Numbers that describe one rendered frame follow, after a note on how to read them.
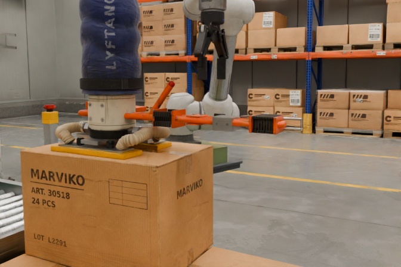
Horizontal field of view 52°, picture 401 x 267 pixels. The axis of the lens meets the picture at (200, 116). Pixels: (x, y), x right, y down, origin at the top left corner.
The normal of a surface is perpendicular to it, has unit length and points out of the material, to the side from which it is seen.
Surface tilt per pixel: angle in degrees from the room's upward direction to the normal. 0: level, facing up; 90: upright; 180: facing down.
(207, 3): 90
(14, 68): 90
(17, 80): 90
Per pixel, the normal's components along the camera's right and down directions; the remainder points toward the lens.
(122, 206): -0.44, 0.10
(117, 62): 0.38, -0.09
